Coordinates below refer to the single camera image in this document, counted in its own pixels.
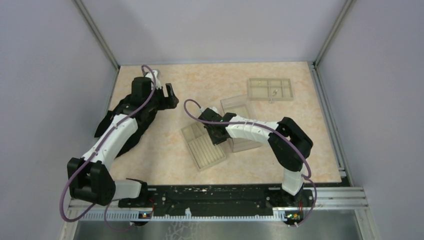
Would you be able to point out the white slotted cable duct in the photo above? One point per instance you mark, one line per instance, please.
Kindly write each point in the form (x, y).
(137, 216)

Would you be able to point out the black cloth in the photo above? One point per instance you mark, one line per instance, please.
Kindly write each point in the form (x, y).
(124, 108)

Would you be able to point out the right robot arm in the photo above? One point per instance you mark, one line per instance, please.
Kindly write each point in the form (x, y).
(290, 145)

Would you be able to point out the beige slotted ring tray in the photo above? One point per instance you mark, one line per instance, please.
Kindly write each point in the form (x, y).
(203, 152)

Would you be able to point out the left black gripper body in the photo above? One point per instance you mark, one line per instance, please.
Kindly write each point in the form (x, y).
(158, 102)

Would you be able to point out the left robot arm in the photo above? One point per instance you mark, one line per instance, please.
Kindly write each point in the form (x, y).
(121, 130)

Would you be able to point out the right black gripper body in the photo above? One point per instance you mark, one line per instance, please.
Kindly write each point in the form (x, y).
(215, 139)

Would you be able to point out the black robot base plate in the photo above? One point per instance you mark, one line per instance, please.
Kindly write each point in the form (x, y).
(225, 200)

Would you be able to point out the beige compartment tray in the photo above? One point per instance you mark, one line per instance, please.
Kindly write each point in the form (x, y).
(261, 89)

